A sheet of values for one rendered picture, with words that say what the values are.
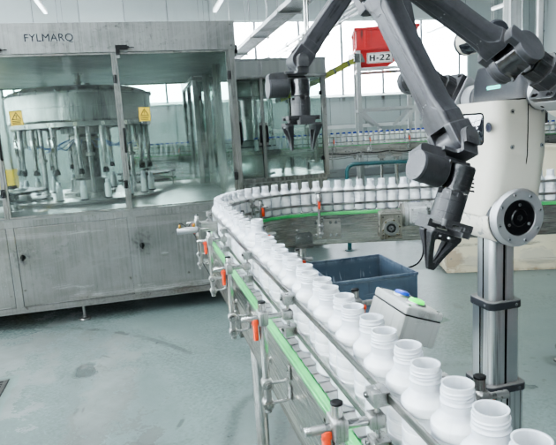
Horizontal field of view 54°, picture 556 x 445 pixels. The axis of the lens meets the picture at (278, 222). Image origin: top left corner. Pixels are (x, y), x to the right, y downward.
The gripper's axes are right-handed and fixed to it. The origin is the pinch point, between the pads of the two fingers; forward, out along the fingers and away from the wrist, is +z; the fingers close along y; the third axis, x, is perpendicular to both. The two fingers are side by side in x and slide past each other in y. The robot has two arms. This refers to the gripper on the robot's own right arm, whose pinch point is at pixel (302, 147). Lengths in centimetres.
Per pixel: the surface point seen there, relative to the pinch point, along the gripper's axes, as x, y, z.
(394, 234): -103, -80, 51
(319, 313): 66, 18, 28
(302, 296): 54, 18, 28
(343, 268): -39, -27, 49
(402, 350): 95, 17, 24
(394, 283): -9, -34, 48
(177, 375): -170, 34, 140
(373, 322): 84, 16, 24
